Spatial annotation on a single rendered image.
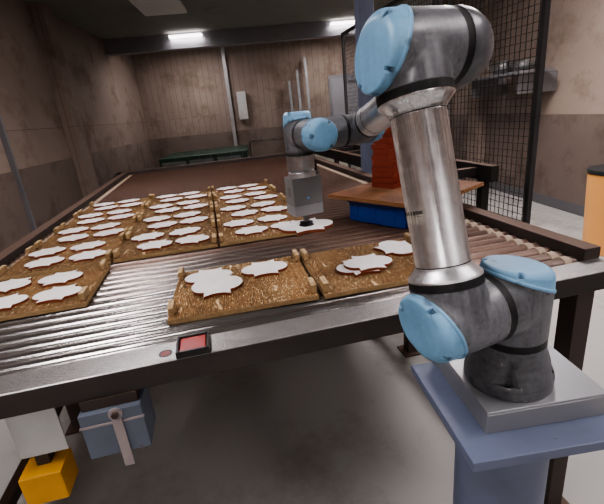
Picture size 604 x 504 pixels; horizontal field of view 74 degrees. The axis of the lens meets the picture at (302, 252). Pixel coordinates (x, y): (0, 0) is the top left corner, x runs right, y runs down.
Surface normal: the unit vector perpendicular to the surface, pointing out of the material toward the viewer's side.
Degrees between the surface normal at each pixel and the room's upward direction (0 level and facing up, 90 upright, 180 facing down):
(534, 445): 0
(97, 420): 90
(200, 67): 90
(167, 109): 90
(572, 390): 1
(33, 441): 90
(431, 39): 76
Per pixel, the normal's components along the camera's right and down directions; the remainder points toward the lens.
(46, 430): 0.23, 0.30
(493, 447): -0.09, -0.94
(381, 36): -0.95, 0.10
